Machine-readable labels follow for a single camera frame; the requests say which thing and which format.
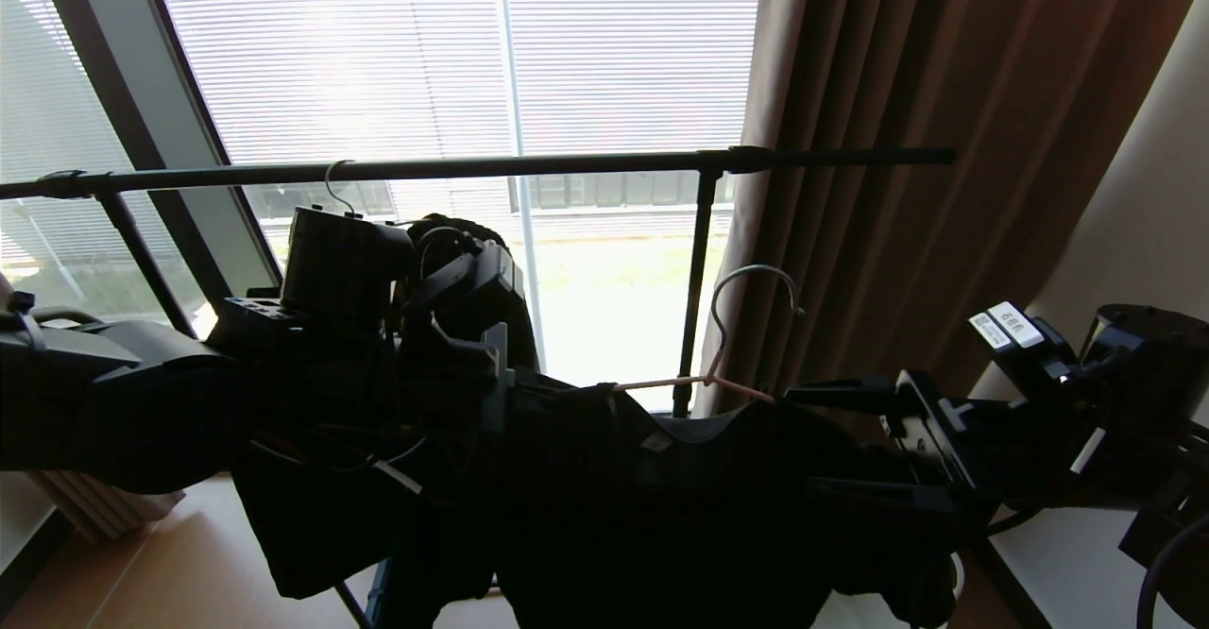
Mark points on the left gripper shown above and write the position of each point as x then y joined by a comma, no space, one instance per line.
453,374

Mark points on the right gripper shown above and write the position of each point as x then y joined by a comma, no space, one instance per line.
992,450

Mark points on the black garment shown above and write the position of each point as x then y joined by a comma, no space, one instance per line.
312,525
708,516

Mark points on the pink clothes hanger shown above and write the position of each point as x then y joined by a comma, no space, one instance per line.
718,327
331,185

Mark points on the black clothes rack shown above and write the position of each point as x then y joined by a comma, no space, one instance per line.
567,164

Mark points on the brown curtain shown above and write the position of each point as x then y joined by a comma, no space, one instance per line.
94,506
897,138

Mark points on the window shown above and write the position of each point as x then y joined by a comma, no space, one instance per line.
378,62

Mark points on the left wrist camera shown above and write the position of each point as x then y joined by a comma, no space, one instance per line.
482,275

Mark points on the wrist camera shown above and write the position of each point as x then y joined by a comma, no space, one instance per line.
482,275
1015,336

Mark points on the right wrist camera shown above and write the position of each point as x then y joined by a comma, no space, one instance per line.
1015,336

